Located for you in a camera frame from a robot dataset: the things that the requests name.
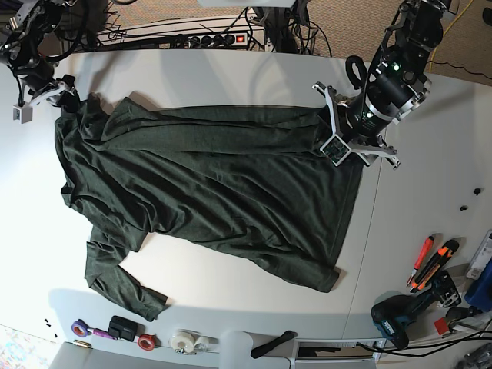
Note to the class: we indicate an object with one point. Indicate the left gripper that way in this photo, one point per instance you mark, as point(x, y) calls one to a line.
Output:
point(368, 149)

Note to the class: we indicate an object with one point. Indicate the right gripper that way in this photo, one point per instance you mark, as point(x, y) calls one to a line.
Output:
point(59, 92)

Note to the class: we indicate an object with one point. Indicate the dark green long-sleeve t-shirt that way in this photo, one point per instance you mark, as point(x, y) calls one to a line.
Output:
point(248, 181)

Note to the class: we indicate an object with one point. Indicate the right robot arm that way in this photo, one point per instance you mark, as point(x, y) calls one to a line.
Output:
point(34, 72)

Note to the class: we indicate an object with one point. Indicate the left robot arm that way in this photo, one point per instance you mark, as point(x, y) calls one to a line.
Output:
point(390, 87)

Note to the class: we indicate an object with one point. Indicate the orange black utility knife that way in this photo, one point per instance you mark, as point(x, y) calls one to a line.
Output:
point(436, 262)

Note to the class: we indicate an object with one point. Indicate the black power strip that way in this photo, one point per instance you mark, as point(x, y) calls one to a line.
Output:
point(227, 41)

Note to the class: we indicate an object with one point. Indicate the blue box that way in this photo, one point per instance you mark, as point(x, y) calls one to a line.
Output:
point(479, 293)

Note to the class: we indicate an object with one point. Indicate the purple tape roll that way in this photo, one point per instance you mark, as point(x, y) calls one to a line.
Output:
point(80, 328)

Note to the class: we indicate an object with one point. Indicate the purple marker pen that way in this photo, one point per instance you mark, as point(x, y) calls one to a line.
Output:
point(101, 333)

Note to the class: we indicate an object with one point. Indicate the red tape roll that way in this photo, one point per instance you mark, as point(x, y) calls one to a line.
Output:
point(147, 342)

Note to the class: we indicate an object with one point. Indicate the clear tape roll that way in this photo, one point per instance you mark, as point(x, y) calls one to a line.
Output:
point(204, 344)
point(182, 341)

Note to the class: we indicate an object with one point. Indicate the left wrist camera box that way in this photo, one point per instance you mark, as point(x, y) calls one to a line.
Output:
point(335, 149)

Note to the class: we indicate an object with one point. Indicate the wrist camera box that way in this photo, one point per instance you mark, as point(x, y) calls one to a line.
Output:
point(335, 149)
point(22, 114)

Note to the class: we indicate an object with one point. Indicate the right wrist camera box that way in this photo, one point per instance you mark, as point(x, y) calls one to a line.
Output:
point(22, 114)

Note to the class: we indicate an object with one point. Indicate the teal black cordless drill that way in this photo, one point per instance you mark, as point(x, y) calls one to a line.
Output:
point(393, 315)

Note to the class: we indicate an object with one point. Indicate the black action camera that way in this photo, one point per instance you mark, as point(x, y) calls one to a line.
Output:
point(122, 328)

